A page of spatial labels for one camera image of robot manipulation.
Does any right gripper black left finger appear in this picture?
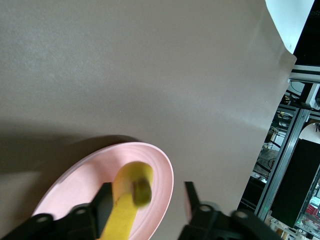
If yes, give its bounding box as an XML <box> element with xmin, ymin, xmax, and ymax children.
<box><xmin>0</xmin><ymin>181</ymin><xmax>114</xmax><ymax>240</ymax></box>

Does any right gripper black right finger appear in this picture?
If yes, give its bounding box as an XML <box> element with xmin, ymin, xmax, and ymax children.
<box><xmin>177</xmin><ymin>181</ymin><xmax>283</xmax><ymax>240</ymax></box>

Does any yellow banana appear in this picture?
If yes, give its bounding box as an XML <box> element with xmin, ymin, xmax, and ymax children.
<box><xmin>96</xmin><ymin>161</ymin><xmax>154</xmax><ymax>240</ymax></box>

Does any pink round plate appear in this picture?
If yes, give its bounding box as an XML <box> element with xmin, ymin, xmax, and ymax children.
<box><xmin>31</xmin><ymin>141</ymin><xmax>175</xmax><ymax>240</ymax></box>

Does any black equipment box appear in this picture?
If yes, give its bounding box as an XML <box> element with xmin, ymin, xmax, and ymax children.
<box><xmin>271</xmin><ymin>138</ymin><xmax>320</xmax><ymax>228</ymax></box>

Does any brown table mat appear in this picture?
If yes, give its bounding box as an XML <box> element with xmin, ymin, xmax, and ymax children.
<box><xmin>0</xmin><ymin>0</ymin><xmax>297</xmax><ymax>240</ymax></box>

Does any aluminium frame structure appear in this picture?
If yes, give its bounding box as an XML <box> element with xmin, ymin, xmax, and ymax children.
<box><xmin>254</xmin><ymin>64</ymin><xmax>320</xmax><ymax>226</ymax></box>

